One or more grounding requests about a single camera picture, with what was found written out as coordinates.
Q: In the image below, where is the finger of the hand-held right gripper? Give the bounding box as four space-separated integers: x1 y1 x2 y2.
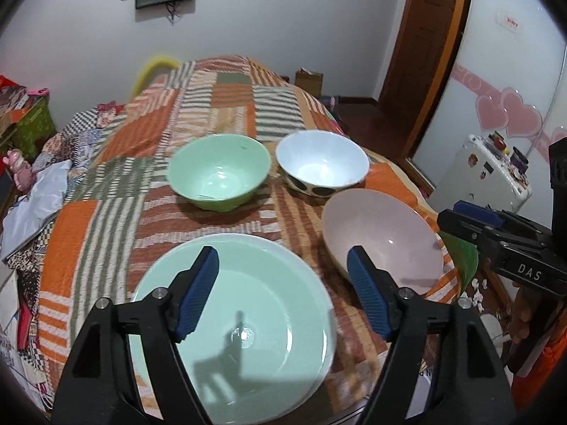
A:
436 209 506 253
453 200 552 235

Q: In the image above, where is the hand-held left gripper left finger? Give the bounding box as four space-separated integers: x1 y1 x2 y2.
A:
51 245 220 425

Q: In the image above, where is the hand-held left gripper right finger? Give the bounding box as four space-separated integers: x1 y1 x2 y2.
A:
347 245 517 425

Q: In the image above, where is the mint green plate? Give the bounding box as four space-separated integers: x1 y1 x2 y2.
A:
130 233 337 413

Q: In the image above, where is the pink bowl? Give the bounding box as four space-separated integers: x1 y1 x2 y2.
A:
321 188 444 296

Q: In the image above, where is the green bowl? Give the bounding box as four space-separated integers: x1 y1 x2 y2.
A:
167 134 272 212

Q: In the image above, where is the white dotted bowl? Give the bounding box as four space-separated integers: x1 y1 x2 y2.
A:
275 130 370 198

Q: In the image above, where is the person's right hand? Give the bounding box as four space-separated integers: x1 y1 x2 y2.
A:
507 280 539 344

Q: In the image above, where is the white refrigerator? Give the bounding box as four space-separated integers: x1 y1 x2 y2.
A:
427 134 532 213

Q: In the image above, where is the light blue cloth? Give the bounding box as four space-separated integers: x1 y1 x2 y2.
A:
0 159 74 262

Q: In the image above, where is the wooden door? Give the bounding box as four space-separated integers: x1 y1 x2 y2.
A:
378 0 461 102

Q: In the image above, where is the striped patchwork bedspread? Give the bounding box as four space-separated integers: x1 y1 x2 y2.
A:
38 55 457 412

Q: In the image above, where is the checkered patchwork quilt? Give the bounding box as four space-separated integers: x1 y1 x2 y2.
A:
42 102 129 164

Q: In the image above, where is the brown paper bag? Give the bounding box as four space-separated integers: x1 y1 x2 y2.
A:
294 68 324 97

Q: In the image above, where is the pink plush toy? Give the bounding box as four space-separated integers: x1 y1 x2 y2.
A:
2 149 34 191

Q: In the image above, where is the yellow hoop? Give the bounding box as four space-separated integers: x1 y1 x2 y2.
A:
128 54 178 102

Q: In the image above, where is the green cardboard box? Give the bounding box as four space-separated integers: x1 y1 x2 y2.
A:
0 93 58 160

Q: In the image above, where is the pink heart wall decal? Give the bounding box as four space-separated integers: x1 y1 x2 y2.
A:
452 64 567 160

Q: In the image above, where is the white wall label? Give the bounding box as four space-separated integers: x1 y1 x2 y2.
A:
495 10 521 32

